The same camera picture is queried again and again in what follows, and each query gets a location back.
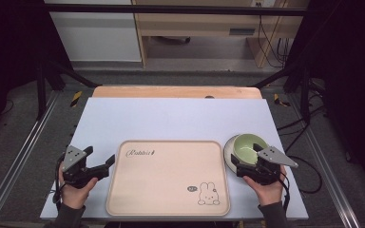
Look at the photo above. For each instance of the white plate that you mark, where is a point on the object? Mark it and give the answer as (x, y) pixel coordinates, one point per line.
(228, 153)

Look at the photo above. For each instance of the person's left hand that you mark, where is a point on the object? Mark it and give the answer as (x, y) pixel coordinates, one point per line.
(75, 196)

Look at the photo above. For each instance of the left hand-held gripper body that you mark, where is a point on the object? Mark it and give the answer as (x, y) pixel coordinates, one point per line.
(73, 156)

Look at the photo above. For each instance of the beige tray with rabbit print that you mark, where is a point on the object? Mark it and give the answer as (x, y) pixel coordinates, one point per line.
(168, 180)

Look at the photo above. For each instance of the dark curtain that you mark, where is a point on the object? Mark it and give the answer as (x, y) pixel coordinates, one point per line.
(351, 63)
(9, 47)

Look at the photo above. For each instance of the white table board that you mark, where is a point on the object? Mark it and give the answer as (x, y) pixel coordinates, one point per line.
(171, 118)

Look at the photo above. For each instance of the person's right hand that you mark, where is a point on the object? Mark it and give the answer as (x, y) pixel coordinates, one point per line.
(270, 193)

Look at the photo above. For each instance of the black frame strut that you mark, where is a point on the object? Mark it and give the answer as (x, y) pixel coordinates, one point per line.
(304, 95)
(41, 91)

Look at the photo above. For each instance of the wooden desk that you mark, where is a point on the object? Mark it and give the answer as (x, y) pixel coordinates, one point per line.
(199, 22)

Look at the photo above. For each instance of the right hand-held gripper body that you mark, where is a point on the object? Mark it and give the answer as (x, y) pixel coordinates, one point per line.
(274, 156)

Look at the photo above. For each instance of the aluminium floor rail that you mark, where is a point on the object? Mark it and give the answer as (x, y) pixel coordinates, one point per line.
(19, 152)
(324, 164)

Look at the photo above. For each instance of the dark round table grommet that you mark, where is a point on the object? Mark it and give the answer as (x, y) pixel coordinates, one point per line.
(209, 97)

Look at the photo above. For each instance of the wooden table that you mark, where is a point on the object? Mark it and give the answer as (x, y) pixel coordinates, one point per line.
(171, 91)

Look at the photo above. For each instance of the yellow black floor tape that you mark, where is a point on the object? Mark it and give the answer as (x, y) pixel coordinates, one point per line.
(278, 99)
(76, 98)

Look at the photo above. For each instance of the green bowl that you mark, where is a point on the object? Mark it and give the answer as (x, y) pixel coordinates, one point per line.
(245, 148)

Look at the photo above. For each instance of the black horizontal frame bar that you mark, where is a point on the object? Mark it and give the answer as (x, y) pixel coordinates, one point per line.
(171, 9)

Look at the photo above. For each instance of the white wall socket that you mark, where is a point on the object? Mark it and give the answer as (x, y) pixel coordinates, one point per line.
(264, 3)

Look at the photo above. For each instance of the white cabinet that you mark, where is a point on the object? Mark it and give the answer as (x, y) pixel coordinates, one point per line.
(101, 34)

